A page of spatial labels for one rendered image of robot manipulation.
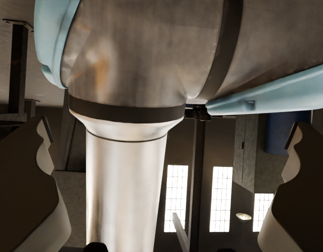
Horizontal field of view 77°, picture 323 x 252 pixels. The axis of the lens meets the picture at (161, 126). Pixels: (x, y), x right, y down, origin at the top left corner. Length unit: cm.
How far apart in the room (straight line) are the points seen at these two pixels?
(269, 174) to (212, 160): 779
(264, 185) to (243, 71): 333
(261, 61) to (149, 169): 13
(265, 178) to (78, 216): 272
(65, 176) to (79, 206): 46
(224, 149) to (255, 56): 1114
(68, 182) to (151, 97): 299
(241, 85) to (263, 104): 2
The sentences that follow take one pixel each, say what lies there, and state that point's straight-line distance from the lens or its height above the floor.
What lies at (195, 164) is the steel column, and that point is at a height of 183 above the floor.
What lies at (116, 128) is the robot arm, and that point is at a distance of 17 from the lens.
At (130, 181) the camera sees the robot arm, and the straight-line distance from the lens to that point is 20.
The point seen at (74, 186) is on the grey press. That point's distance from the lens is 310.
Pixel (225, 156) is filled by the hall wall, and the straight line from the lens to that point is 1138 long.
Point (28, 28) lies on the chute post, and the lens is 164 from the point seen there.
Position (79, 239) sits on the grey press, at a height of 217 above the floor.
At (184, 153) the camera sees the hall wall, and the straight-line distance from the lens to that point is 1063.
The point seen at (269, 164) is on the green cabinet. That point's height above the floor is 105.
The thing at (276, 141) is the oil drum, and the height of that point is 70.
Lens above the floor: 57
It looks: level
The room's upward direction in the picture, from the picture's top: 177 degrees counter-clockwise
